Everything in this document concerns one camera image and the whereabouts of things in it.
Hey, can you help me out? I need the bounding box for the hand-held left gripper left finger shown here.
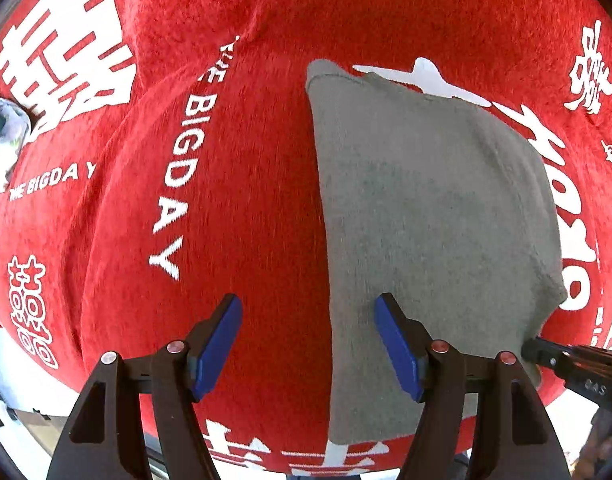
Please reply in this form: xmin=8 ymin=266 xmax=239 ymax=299
xmin=46 ymin=293 xmax=244 ymax=480

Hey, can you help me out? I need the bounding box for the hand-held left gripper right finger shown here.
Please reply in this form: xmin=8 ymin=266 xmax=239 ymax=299
xmin=374 ymin=292 xmax=573 ymax=480

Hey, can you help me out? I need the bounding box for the red printed blanket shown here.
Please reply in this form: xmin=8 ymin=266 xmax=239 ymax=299
xmin=0 ymin=0 xmax=612 ymax=478

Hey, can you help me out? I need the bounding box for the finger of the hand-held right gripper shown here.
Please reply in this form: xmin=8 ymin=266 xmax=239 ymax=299
xmin=520 ymin=337 xmax=612 ymax=408

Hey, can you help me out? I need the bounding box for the grey cloth garment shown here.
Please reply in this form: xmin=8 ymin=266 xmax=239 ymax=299
xmin=305 ymin=59 xmax=568 ymax=447

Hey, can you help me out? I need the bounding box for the pile of light clothes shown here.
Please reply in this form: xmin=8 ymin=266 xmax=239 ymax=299
xmin=0 ymin=72 xmax=35 ymax=198

